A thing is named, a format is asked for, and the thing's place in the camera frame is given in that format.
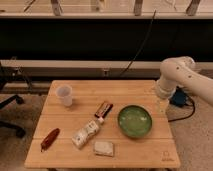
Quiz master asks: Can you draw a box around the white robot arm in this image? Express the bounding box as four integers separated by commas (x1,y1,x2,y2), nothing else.
155,57,213,106

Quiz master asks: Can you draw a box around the green ceramic bowl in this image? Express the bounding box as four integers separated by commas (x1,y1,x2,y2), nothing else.
117,105,152,139

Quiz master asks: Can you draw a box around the brown candy bar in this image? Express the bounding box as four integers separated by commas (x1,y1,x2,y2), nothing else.
95,101,113,118

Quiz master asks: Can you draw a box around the white grey sponge block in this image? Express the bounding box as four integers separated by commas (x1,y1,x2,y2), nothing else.
93,141,114,157

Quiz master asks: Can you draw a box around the blue power box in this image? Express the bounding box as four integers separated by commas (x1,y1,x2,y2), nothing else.
169,88,187,107

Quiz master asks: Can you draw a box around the red brown sausage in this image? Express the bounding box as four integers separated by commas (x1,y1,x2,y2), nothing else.
41,128,60,151

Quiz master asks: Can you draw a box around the black hanging cable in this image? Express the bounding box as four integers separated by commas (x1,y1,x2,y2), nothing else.
119,9,157,77

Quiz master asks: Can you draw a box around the black floor cable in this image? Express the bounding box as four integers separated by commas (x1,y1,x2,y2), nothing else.
167,94,196,123

